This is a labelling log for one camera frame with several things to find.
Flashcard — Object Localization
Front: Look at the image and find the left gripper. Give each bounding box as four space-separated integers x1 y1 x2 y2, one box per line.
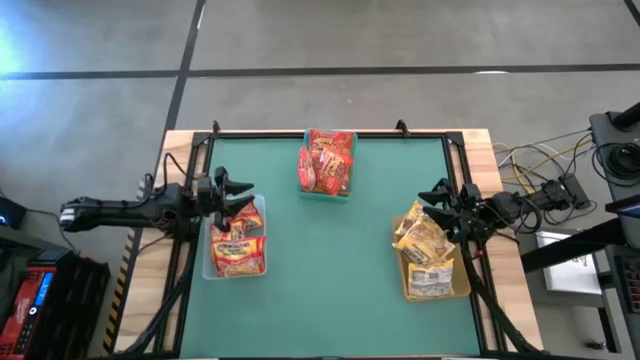
191 166 256 232

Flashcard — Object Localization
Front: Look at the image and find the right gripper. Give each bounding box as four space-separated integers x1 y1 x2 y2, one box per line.
417 178 496 245

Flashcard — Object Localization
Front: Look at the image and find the red and yellow ramen pack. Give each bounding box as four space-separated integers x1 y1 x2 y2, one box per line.
211 235 268 278

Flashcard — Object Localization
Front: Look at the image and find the clear plastic bin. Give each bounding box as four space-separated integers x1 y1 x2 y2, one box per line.
201 193 268 281

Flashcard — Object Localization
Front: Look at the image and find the tan orange plastic bin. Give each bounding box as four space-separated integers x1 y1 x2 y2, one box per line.
392 214 473 303

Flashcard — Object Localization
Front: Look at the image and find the teal plastic bin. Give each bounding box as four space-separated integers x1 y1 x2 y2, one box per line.
297 128 359 204

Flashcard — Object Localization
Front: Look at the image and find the green table mat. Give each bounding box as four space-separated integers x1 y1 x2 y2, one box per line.
178 135 482 359

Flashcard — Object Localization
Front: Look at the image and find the black diagonal bar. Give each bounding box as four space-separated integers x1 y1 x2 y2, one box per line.
519 215 640 274

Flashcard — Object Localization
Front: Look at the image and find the black power adapter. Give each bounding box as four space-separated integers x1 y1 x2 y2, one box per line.
562 172 592 211

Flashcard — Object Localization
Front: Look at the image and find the white paper box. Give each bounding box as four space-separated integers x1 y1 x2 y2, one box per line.
535 229 604 296

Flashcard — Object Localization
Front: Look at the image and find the yellow black hazard tape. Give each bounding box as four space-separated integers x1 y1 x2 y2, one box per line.
101 227 140 357

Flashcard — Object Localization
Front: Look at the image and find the black equipment stand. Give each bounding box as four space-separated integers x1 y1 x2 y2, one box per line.
588 101 640 201

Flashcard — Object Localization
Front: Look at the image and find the blue screen laptop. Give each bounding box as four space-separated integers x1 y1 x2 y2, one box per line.
603 194 640 220

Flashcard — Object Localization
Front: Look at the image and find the black plastic crate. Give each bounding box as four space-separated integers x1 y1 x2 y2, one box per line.
37 251 112 360

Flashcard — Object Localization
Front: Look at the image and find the black keyboard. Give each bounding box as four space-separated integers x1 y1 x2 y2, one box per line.
612 249 640 301

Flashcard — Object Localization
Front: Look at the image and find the black device with blue light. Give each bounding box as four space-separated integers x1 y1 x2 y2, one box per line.
0 196 27 230

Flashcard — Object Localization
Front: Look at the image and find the red electronic instrument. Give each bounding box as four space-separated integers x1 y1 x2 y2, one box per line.
0 264 57 360

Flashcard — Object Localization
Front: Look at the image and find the black table frame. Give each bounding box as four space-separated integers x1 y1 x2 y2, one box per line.
110 118 549 360

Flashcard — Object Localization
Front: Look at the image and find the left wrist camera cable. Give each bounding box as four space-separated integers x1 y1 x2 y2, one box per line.
143 151 192 197

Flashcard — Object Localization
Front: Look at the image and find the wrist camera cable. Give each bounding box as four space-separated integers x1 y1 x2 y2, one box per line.
499 195 544 236
143 151 192 197

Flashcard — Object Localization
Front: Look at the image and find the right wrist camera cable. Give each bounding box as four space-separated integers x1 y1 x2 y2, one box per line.
499 195 544 236

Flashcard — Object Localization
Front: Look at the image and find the yellow floor cable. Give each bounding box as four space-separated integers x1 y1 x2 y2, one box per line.
499 137 595 196

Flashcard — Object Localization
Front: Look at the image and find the coiled black cable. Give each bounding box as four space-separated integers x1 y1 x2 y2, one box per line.
591 141 640 190

